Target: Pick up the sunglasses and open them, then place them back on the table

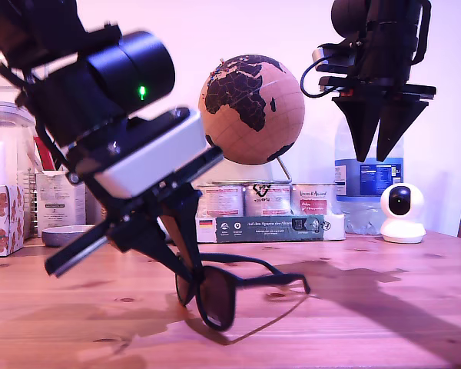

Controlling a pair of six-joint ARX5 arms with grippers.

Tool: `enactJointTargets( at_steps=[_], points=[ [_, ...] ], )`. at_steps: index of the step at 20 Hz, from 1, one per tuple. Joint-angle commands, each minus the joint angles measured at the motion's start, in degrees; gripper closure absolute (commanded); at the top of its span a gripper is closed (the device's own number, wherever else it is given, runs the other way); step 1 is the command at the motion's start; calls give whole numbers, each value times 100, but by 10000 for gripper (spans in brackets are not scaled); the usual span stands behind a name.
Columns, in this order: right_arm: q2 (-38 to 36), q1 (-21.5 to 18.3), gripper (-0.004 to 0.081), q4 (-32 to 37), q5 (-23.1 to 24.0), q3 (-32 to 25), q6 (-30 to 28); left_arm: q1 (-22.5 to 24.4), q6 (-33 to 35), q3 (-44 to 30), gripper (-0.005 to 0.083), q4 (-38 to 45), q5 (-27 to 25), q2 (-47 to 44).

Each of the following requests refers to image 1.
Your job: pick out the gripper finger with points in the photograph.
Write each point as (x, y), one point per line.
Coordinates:
(363, 123)
(186, 223)
(397, 123)
(150, 238)

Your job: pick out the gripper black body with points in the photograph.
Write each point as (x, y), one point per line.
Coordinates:
(384, 86)
(80, 246)

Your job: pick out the black sunglasses with sticker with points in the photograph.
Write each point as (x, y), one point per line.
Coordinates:
(219, 296)

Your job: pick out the grey shallow bowl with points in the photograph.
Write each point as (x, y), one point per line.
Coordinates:
(61, 236)

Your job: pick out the silver tin can framed label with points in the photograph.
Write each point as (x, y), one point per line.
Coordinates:
(219, 200)

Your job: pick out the white carton pen holder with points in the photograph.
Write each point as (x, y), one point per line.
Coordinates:
(57, 203)

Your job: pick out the large clear water bottle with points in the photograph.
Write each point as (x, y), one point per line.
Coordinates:
(369, 180)

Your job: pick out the green and white can tray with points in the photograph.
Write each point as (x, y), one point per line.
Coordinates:
(253, 230)

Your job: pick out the gingerbread print tissue box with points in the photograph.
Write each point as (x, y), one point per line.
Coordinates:
(4, 223)

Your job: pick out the silver tin can black logo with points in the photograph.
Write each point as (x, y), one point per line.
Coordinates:
(267, 201)

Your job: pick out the silver tin can red label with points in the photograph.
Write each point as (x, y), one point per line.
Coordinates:
(313, 201)

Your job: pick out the red and white packet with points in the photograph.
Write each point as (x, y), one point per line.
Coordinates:
(44, 157)

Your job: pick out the cork globe on metal stand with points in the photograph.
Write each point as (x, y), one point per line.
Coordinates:
(249, 115)

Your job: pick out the clear plastic lidded container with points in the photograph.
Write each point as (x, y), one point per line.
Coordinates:
(4, 153)

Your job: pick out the arm pale camera box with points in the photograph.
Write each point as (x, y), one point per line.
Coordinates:
(157, 153)
(322, 55)

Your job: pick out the small white round camera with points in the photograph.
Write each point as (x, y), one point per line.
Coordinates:
(403, 227)

